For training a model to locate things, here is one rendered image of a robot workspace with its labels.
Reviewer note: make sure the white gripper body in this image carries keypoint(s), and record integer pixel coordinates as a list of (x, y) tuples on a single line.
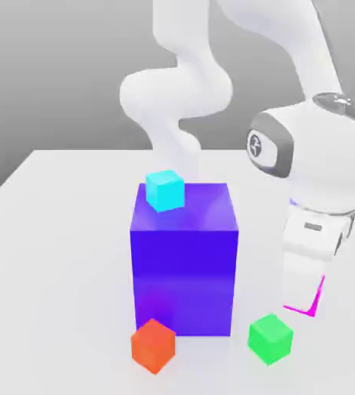
[(310, 240)]

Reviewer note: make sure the small magenta cube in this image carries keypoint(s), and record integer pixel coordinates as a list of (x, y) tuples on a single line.
[(312, 311)]

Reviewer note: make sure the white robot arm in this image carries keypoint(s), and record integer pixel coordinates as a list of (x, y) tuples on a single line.
[(325, 148)]

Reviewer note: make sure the small green cube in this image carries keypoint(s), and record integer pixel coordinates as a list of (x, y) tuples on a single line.
[(270, 339)]

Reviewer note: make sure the small cyan cube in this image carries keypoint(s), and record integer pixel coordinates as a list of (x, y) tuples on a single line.
[(165, 193)]

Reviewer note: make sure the small orange cube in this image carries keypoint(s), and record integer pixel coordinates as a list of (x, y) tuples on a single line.
[(152, 347)]

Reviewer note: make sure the large blue box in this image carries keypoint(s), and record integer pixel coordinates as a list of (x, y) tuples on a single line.
[(183, 271)]

